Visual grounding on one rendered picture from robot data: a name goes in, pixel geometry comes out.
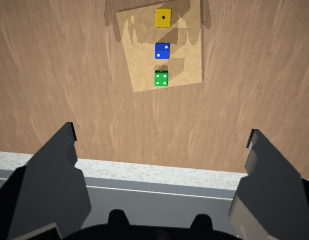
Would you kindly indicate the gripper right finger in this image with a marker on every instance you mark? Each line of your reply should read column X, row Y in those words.
column 272, row 203

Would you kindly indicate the tan flat mat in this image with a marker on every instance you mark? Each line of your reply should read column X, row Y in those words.
column 139, row 36

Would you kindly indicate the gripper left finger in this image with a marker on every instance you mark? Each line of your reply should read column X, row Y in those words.
column 47, row 198

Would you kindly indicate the blue die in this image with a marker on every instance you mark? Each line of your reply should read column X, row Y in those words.
column 162, row 50

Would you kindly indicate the green die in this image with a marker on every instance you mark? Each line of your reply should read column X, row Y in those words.
column 161, row 78

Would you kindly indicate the yellow die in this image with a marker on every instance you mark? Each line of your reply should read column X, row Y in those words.
column 163, row 17

